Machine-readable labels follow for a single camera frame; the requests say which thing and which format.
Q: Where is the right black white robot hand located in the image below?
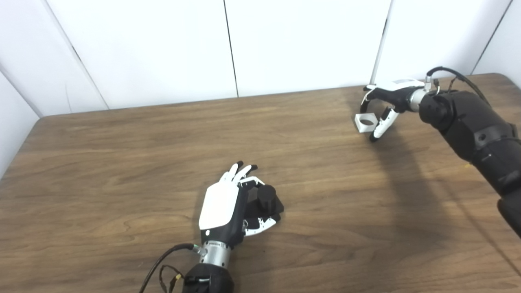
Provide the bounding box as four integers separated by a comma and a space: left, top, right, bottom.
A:
359, 79, 426, 142

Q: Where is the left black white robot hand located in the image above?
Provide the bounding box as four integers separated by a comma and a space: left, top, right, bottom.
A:
198, 161, 282, 249

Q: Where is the black peg with square base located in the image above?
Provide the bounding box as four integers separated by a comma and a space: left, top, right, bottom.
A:
244, 184, 285, 222

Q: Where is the white square piece with hole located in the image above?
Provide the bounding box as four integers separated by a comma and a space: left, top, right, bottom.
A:
355, 113, 378, 133

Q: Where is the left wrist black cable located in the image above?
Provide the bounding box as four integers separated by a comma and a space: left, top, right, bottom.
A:
138, 243, 204, 293

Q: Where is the thin wire with yellow tag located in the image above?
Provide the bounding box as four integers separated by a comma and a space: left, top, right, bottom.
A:
159, 265, 182, 293

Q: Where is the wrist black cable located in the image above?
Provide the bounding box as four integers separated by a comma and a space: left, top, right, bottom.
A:
425, 66, 491, 107
138, 243, 204, 293

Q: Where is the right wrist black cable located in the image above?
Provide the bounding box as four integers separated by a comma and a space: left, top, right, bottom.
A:
425, 66, 491, 107

